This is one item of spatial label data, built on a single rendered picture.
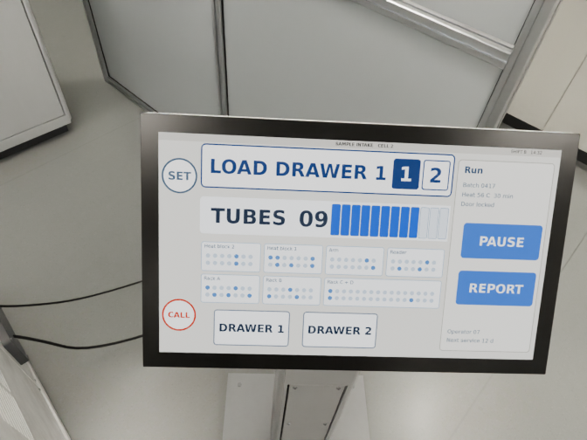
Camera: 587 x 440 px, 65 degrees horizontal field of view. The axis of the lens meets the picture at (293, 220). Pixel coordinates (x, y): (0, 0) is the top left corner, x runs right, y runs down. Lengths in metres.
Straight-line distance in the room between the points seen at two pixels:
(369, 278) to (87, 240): 1.60
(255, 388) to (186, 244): 1.07
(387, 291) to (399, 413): 1.10
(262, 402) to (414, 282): 1.05
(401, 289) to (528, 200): 0.19
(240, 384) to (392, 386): 0.51
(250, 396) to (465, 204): 1.14
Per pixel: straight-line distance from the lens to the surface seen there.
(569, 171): 0.65
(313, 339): 0.60
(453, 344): 0.64
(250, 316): 0.58
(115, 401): 1.68
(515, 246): 0.63
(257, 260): 0.56
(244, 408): 1.57
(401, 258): 0.58
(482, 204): 0.60
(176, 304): 0.59
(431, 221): 0.58
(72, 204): 2.20
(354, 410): 1.60
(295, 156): 0.54
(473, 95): 1.23
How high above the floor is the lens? 1.53
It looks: 49 degrees down
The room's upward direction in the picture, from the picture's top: 6 degrees clockwise
